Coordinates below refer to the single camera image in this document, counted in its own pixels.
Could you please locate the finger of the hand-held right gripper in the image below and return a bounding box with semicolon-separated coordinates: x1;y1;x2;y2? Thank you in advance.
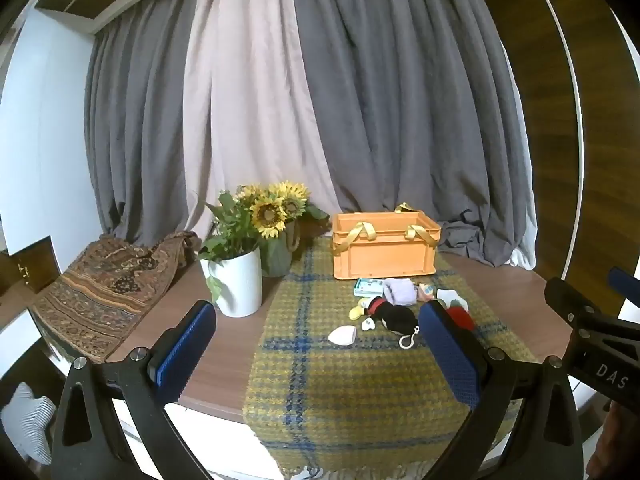
544;276;601;333
607;267;640;307

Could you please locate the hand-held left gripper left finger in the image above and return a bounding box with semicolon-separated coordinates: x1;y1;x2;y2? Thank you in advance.
50;301;218;480

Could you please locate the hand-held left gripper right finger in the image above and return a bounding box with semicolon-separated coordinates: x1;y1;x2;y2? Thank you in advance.
417;301;586;480

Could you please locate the white sock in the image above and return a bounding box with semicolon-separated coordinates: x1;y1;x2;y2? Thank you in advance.
436;287;470;312

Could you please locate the fluffy lavender sock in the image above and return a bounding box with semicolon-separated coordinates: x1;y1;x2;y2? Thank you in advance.
382;280;418;307

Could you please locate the orange crate with yellow straps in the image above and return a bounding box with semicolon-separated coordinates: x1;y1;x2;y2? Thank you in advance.
331;203;442;281

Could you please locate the person's right hand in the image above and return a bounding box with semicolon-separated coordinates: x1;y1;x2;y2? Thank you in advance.
586;402;623;480

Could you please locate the red fuzzy sock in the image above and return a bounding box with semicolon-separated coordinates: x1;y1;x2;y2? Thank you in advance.
445;306;476;332

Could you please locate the white vase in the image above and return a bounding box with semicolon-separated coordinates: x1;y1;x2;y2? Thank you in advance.
200;247;264;318

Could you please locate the brown paisley cloth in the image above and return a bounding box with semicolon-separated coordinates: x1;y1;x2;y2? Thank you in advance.
32;231;201;365

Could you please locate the teal tissue packet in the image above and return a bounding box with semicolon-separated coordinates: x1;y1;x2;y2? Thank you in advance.
353;277;388;298

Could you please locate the yellow plaid table runner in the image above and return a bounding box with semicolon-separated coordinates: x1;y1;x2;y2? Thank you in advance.
243;237;538;478

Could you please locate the green leafy plant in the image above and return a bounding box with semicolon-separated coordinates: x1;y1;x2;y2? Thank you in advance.
198;191;261;303

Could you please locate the grey-green vase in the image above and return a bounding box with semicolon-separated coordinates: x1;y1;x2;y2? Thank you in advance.
259;220;302;278

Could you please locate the sunflower bouquet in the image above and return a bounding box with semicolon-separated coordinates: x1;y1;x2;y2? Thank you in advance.
235;181;331;241

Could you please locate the striped pillow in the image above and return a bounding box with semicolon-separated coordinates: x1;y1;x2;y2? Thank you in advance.
0;382;56;466

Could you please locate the wooden cabinet door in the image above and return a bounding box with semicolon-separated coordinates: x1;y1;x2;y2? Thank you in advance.
0;237;65;306

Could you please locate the grey curtain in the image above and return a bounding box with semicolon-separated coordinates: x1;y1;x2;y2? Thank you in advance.
290;0;538;267
85;0;223;248

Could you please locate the pale pink curtain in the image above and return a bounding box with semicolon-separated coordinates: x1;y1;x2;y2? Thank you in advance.
182;0;343;241

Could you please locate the black mouse plush keychain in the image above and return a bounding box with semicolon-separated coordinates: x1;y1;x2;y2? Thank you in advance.
348;296;421;349

